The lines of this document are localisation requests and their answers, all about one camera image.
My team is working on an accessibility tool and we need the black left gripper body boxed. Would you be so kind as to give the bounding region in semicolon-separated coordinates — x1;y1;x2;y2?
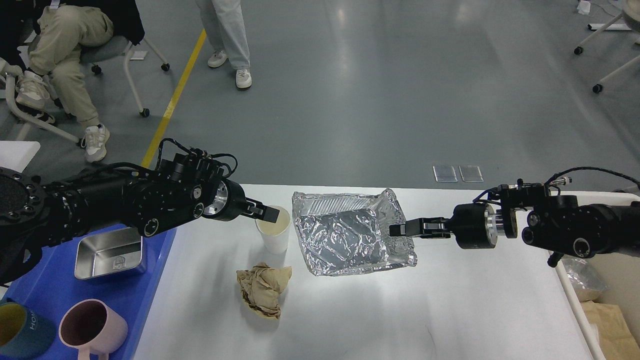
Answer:
202;178;249;222

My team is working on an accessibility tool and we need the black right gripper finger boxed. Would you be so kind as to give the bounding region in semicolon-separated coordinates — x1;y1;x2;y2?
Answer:
389;217;451;239

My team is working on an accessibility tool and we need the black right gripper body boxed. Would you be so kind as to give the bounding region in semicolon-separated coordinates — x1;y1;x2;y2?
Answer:
451;203;518;249

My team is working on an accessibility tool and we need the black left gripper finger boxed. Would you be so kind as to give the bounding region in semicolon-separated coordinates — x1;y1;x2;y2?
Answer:
242;198;281;224

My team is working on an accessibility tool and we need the white paper cup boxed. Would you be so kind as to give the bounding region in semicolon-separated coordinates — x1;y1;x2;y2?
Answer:
255;205;291;255

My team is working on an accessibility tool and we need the brown paper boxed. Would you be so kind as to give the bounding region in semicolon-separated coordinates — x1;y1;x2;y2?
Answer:
581;301;640;360
236;262;293;320

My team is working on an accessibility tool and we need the aluminium foil container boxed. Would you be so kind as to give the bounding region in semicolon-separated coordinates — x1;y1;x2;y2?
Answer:
292;188;418;277

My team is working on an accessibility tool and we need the stainless steel square tray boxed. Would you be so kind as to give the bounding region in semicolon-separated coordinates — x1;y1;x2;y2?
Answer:
74;227;147;283

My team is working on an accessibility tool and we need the pink ceramic mug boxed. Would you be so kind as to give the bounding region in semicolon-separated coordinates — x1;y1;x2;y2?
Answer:
58;299;128;360

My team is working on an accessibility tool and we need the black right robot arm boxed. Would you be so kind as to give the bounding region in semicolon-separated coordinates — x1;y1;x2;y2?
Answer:
389;170;640;267

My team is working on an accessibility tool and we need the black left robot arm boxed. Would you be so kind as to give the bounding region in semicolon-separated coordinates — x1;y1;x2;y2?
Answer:
0;144;279;284

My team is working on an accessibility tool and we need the clear plastic floor plate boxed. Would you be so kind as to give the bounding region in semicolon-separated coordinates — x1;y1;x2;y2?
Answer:
432;165;458;183

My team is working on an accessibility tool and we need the crumpled clear plastic bag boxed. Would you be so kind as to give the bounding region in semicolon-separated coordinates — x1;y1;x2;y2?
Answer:
562;256;610;303

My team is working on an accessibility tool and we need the white plastic bin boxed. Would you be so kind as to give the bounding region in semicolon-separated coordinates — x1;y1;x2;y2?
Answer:
555;191;640;360

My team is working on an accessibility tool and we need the standing person in light jeans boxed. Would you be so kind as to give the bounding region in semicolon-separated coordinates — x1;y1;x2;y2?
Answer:
195;0;253;89

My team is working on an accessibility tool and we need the brown paper in bin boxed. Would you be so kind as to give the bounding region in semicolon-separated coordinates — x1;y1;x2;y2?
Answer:
581;301;640;360

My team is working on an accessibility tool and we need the grey office chair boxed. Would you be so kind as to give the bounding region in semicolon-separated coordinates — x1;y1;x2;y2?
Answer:
1;36;150;148

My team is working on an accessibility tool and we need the blue plastic tray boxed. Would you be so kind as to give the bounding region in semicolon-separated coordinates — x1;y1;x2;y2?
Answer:
6;229;176;360

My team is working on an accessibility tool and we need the white side table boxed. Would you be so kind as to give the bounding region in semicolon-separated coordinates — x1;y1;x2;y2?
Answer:
0;140;41;173

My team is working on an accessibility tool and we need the seated person in khaki trousers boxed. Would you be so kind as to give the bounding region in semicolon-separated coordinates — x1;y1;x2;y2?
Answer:
1;0;146;163

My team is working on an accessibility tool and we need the dark teal mug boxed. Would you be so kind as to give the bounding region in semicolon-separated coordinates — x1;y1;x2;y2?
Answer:
0;301;57;360

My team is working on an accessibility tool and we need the white wheeled stand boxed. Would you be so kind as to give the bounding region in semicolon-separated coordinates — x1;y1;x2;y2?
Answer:
574;0;640;95

